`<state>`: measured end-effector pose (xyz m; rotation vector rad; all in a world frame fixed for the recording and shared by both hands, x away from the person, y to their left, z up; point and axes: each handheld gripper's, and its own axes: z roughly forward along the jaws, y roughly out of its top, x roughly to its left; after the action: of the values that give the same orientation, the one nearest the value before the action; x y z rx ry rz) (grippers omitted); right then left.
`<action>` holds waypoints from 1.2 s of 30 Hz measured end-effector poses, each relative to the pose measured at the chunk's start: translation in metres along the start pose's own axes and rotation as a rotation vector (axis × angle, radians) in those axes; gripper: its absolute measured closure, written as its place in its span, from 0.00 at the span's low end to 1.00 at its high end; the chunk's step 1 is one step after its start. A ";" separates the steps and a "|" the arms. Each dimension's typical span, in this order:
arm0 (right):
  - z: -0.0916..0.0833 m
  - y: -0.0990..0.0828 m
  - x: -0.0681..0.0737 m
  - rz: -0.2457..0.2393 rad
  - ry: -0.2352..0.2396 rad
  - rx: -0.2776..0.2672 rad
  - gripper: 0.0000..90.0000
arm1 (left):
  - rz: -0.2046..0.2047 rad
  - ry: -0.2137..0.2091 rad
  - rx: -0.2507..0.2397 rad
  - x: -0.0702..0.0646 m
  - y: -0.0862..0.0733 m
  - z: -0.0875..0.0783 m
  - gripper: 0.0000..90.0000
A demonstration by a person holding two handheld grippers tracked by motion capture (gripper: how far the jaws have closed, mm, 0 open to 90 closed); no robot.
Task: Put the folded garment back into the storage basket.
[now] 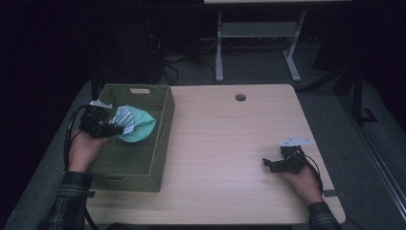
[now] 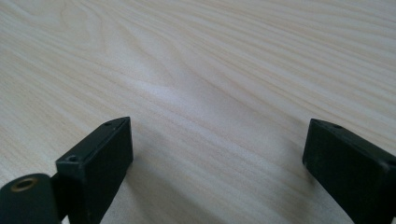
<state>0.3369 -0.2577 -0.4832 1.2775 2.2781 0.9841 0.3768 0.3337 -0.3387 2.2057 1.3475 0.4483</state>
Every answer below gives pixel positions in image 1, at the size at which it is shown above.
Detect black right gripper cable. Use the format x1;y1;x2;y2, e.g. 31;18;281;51
298;152;324;196

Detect green woven basket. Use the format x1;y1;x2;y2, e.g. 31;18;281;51
61;83;176;194

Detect person's right hand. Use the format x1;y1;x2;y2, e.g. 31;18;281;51
284;166;324;205

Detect white metal desk frame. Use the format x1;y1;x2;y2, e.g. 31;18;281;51
204;0;352;83

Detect blue striped white cloth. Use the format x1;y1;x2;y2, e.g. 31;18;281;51
109;105;136;135

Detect person's left hand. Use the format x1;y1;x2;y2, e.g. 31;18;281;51
68;128;113;174

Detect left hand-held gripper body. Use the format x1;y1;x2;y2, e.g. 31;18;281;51
78;100;113;139

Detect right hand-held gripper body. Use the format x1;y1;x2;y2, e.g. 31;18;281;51
277;137;312;175

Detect black metal stand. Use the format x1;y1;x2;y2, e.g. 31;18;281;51
349;61;379;127

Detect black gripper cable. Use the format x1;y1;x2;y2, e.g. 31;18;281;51
298;152;324;196
62;104;101;230

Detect mint green pet shirt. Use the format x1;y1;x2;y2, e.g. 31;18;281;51
116;104;157;144

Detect tangle of black floor cables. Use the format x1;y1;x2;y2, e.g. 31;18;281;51
157;52;218;86

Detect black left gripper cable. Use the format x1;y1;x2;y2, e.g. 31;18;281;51
62;104;101;230

